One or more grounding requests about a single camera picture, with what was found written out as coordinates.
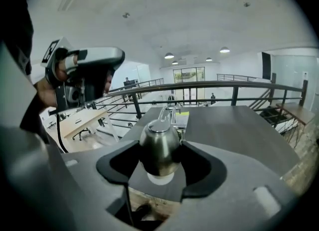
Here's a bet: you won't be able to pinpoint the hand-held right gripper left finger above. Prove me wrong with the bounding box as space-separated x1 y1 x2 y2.
49 140 141 231

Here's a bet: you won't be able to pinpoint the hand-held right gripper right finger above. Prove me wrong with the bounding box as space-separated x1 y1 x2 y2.
159 141 300 231

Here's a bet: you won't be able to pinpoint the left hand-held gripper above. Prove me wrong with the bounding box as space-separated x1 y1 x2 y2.
40 36 126 112

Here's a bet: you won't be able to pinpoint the small metal device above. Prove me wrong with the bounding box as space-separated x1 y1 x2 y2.
138 104 187 186

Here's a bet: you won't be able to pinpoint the person's left forearm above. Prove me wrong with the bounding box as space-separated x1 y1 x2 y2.
33 76 58 108

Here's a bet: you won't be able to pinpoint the person's left hand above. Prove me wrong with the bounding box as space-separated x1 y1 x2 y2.
55 55 79 81

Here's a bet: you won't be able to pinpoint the black office chair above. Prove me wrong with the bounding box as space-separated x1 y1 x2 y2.
72 127 92 141

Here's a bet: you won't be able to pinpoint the dark grey table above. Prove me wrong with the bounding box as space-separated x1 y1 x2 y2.
119 105 301 202

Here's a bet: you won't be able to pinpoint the black metal railing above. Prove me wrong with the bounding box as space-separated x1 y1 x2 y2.
109 77 164 94
216 73 274 84

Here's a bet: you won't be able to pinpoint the black staircase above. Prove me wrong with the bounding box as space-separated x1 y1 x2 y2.
259 105 291 126

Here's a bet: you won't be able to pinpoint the glass entrance doors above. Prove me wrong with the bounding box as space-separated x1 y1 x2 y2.
173 66 206 106

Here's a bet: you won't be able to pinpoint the person's dark shirt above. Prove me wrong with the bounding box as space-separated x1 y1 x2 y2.
0 0 64 153

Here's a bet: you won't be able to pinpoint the small brown side table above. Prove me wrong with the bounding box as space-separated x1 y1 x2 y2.
275 102 316 149

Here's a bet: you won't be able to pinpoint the curved black handrail railing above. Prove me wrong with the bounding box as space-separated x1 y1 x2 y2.
48 79 310 129

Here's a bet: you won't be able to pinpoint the tall black doorway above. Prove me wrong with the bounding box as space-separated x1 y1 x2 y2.
261 51 272 80

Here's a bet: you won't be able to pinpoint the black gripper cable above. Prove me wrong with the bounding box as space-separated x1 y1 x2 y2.
56 112 69 154

